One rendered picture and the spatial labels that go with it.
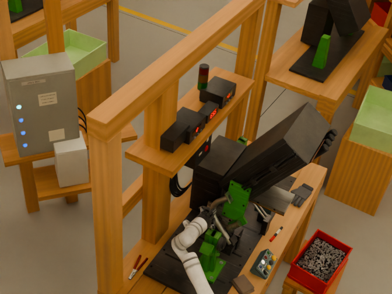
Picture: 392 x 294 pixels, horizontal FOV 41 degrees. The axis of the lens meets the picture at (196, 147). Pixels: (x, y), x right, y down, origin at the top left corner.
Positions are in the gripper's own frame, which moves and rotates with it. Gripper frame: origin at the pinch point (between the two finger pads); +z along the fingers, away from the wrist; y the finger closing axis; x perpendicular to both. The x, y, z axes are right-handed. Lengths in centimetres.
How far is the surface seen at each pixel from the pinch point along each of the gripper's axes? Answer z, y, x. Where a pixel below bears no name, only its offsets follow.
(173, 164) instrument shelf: -19.9, 31.2, -7.1
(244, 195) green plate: 18.2, -2.0, -9.3
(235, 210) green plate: 18.1, -7.8, -0.5
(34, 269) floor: 23, 1, 172
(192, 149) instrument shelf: -6.6, 32.6, -10.7
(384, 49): 337, 10, -37
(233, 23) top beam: 40, 76, -37
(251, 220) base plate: 42.4, -22.9, 9.0
